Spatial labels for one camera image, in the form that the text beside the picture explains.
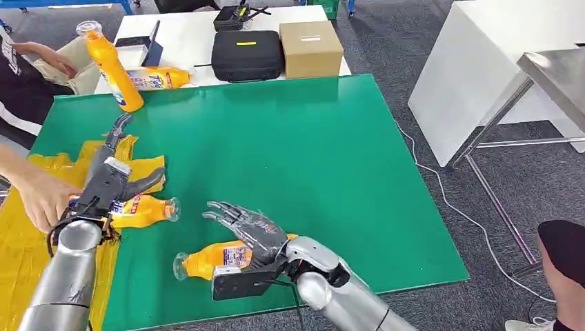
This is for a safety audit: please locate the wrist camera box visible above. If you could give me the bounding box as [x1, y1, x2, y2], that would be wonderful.
[81, 157, 133, 214]
[210, 266, 281, 303]

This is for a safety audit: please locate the laptop with blue cover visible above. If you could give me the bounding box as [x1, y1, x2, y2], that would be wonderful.
[114, 19, 164, 68]

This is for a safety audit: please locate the black office chair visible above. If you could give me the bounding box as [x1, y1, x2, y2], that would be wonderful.
[154, 0, 221, 14]

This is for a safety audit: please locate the person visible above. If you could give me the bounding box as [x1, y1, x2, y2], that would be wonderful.
[0, 27, 79, 152]
[537, 220, 585, 331]

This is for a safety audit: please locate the blue metal frame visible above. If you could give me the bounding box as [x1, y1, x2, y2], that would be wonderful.
[0, 0, 135, 15]

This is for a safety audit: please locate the steel bench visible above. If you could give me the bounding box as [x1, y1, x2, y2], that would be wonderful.
[445, 46, 585, 266]

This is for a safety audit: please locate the brown cardboard box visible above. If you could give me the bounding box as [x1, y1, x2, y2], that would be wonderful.
[279, 20, 344, 79]

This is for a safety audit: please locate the yellow plastic sheet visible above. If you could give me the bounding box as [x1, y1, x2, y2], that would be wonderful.
[0, 133, 166, 331]

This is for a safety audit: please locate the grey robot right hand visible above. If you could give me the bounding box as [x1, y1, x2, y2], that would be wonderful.
[201, 201, 291, 270]

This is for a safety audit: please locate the person's right hand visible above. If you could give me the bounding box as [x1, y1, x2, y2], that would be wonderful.
[16, 171, 83, 234]

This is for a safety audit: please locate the white shoe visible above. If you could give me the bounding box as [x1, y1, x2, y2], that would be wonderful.
[504, 317, 556, 331]

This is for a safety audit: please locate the white floor cable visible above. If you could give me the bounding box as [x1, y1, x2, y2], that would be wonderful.
[395, 119, 556, 303]

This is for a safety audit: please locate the orange drink bottle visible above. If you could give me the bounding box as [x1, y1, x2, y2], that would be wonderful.
[172, 234, 300, 282]
[67, 194, 182, 230]
[75, 20, 146, 113]
[126, 66, 193, 91]

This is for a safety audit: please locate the person's left hand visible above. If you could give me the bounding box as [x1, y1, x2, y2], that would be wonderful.
[48, 52, 79, 79]

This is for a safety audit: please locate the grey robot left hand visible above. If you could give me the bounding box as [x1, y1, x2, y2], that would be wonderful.
[86, 113, 166, 203]

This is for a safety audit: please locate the black controller device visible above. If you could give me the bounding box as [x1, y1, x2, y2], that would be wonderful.
[213, 2, 271, 33]

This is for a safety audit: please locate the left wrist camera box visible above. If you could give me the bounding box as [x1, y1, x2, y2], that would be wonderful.
[81, 157, 133, 214]

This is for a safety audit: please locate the green crate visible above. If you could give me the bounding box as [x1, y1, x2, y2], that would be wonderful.
[307, 0, 341, 20]

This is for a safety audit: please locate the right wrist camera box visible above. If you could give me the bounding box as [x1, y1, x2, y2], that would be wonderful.
[210, 266, 281, 303]

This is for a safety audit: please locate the white table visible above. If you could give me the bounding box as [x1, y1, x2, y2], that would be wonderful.
[95, 4, 353, 95]

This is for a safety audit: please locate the black zip case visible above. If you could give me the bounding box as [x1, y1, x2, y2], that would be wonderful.
[210, 30, 285, 83]

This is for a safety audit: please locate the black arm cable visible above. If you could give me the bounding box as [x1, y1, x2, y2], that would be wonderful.
[267, 279, 306, 331]

